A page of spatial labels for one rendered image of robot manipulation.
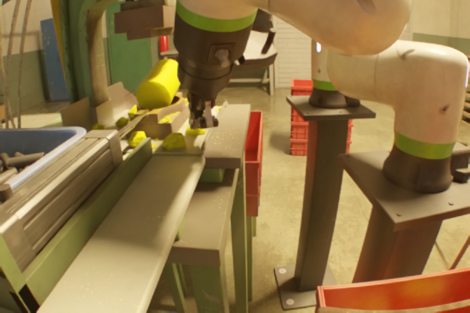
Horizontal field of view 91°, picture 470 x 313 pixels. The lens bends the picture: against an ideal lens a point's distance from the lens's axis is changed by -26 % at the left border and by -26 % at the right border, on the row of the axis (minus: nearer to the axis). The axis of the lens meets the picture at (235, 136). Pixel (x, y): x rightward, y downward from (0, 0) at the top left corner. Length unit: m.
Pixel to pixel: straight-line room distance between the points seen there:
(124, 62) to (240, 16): 6.32
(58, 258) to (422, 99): 0.52
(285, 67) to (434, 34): 3.51
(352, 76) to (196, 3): 0.35
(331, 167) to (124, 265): 0.93
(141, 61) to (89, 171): 6.14
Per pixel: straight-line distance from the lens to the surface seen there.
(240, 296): 1.06
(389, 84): 0.53
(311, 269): 1.40
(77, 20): 0.65
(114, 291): 0.25
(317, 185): 1.12
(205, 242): 0.35
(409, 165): 0.55
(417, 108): 0.52
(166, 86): 0.54
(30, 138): 0.58
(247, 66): 0.39
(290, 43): 5.92
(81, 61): 0.63
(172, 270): 1.24
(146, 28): 0.50
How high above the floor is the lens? 1.18
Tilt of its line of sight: 20 degrees down
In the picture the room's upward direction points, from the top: 2 degrees counter-clockwise
